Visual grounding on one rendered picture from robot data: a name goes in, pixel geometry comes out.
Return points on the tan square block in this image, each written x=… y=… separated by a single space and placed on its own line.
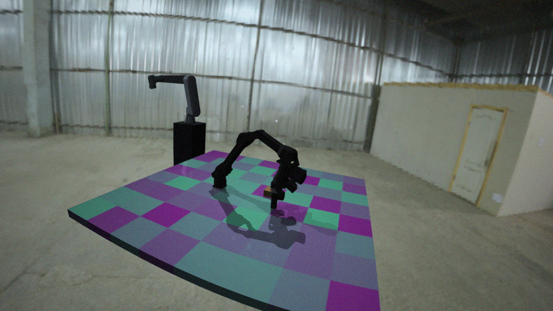
x=267 y=191

